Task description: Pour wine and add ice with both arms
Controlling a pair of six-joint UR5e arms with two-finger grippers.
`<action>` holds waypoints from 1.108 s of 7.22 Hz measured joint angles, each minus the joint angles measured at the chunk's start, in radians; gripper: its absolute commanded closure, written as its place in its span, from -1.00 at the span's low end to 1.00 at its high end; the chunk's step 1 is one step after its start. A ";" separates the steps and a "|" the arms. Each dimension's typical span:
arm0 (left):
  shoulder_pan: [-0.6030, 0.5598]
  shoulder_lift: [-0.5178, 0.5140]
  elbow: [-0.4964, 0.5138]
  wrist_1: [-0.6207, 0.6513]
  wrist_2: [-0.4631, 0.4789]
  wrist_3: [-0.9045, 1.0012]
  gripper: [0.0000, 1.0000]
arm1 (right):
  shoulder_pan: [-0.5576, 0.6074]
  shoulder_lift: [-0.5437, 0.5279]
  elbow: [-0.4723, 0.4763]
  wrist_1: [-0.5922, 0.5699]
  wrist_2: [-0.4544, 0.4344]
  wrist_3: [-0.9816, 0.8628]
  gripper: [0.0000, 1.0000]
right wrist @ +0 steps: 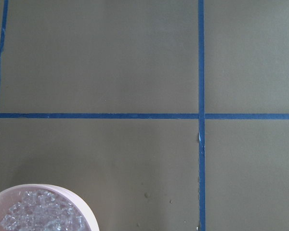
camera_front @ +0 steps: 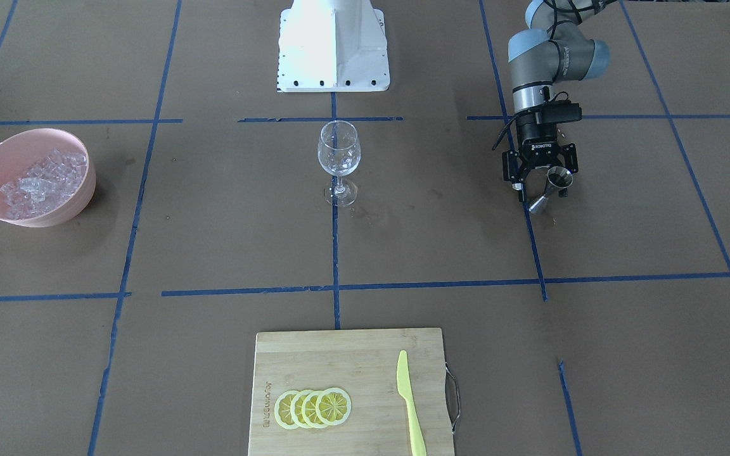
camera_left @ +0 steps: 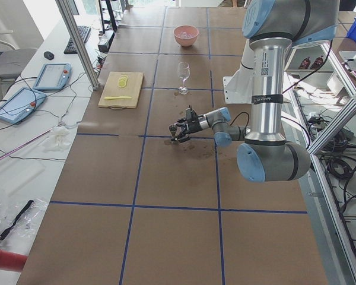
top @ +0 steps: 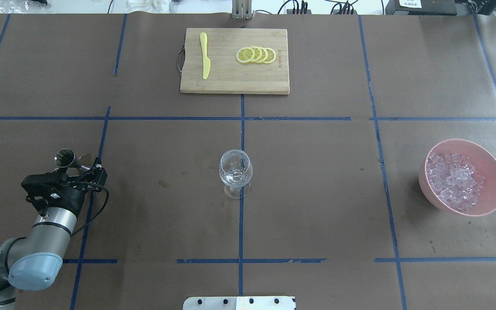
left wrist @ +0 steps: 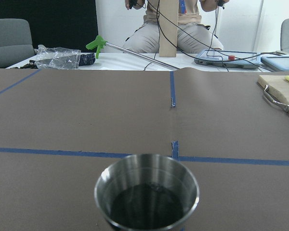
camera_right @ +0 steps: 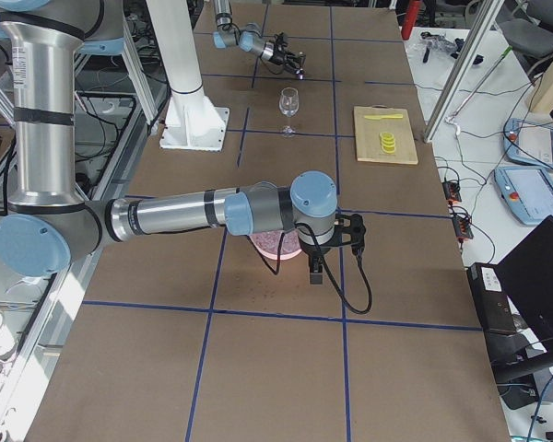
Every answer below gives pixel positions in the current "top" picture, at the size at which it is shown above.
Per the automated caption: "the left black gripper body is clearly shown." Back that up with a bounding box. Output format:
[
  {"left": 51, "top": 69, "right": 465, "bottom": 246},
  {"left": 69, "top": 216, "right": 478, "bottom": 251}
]
[{"left": 46, "top": 182, "right": 89, "bottom": 214}]

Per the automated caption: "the steel jigger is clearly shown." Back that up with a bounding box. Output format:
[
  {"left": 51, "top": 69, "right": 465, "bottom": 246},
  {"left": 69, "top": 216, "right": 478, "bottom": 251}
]
[{"left": 54, "top": 149, "right": 91, "bottom": 171}]

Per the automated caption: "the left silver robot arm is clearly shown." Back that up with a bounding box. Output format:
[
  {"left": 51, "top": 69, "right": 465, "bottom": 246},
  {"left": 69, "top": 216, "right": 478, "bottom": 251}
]
[{"left": 0, "top": 157, "right": 110, "bottom": 310}]

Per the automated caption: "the clear wine glass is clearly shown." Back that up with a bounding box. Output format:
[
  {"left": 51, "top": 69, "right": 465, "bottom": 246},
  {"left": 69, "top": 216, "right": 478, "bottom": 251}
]
[{"left": 218, "top": 149, "right": 254, "bottom": 200}]

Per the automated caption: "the ice cubes pile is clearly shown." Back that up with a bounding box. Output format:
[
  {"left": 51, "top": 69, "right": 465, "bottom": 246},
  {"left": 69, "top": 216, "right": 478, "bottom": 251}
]
[{"left": 426, "top": 152, "right": 486, "bottom": 214}]

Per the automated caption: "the pink ice bowl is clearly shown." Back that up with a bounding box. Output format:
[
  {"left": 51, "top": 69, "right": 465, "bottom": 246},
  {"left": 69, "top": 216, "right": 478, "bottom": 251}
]
[{"left": 418, "top": 139, "right": 496, "bottom": 217}]

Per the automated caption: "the yellow plastic knife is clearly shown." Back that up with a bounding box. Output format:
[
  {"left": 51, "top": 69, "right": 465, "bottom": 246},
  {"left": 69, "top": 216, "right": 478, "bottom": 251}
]
[{"left": 199, "top": 33, "right": 211, "bottom": 79}]

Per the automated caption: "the bamboo cutting board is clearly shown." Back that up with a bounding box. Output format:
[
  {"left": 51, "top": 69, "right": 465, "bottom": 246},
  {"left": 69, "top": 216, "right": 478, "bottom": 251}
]
[{"left": 180, "top": 28, "right": 291, "bottom": 96}]

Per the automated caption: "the black box device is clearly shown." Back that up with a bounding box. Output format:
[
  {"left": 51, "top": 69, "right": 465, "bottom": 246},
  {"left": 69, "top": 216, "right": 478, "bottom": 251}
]
[{"left": 384, "top": 0, "right": 457, "bottom": 16}]

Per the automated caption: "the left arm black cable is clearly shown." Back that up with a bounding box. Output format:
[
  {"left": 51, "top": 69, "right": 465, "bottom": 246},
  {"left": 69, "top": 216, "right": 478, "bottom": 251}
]
[{"left": 61, "top": 182, "right": 110, "bottom": 237}]

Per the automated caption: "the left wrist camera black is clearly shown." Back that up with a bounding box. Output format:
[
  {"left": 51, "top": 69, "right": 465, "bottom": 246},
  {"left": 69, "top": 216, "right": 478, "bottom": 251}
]
[{"left": 21, "top": 170, "right": 69, "bottom": 217}]

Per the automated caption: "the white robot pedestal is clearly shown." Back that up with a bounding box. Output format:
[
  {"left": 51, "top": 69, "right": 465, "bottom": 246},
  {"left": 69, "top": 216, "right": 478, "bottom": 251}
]
[{"left": 183, "top": 296, "right": 297, "bottom": 310}]

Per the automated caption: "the aluminium frame post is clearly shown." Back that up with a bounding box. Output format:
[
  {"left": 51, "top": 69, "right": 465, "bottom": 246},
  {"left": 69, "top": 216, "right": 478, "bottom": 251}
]
[{"left": 232, "top": 0, "right": 254, "bottom": 20}]

